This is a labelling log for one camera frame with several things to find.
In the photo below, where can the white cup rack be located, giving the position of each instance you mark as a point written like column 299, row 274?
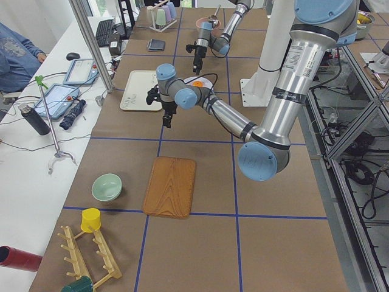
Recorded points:
column 151, row 14

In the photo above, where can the white round plate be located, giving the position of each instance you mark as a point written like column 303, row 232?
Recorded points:
column 206, row 82

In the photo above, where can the blue teach pendant near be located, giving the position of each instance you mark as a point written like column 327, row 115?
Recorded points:
column 59, row 98

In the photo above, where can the metal scoop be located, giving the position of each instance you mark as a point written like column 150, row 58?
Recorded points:
column 213, row 19

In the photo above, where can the black computer mouse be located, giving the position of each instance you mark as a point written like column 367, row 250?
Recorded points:
column 72, row 56

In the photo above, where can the dark green cup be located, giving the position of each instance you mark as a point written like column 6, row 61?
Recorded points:
column 83, row 284

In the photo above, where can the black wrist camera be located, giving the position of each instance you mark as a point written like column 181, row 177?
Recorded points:
column 153, row 95
column 190, row 48

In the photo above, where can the yellow cup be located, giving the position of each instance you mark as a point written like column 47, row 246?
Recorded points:
column 90, row 220

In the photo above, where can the metal grabber stick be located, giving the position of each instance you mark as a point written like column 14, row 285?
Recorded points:
column 59, row 154

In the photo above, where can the aluminium frame post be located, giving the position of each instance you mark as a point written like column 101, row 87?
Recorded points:
column 89, row 38

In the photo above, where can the light green bowl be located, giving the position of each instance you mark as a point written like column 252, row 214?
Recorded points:
column 107, row 187

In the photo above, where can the wooden cup rack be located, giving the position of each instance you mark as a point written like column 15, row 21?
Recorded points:
column 89, row 256

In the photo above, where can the black keyboard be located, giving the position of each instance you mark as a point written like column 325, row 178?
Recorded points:
column 104, row 32

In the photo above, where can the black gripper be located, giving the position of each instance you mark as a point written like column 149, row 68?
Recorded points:
column 199, row 52
column 169, row 107

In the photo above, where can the wooden cutting board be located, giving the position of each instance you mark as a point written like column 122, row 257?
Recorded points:
column 170, row 188

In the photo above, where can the black water bottle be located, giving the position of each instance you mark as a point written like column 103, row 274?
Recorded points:
column 34, row 119

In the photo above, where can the seated person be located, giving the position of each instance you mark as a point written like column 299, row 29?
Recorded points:
column 20, row 60

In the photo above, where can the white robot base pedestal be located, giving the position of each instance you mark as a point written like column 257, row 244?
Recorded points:
column 257, row 91

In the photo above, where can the red bottle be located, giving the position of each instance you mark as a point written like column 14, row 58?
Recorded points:
column 18, row 259

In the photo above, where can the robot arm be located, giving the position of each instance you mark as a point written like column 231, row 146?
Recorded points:
column 221, row 44
column 299, row 34

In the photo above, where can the orange mandarin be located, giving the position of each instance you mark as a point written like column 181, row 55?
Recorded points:
column 197, row 83

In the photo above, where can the blue teach pendant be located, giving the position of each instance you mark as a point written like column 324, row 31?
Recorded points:
column 59, row 98
column 81, row 72

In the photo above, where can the folded dark umbrella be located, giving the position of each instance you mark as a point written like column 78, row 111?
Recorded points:
column 72, row 115

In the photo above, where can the folded grey cloth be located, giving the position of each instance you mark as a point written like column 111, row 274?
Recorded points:
column 155, row 45

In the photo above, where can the blue cup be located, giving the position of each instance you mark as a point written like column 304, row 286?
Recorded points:
column 172, row 10

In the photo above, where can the blue teach pendant far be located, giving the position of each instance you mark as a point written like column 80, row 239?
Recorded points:
column 81, row 72

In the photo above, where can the cream bear tray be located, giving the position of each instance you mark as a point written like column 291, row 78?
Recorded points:
column 135, row 93

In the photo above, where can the purple cup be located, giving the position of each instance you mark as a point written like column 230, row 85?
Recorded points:
column 167, row 13

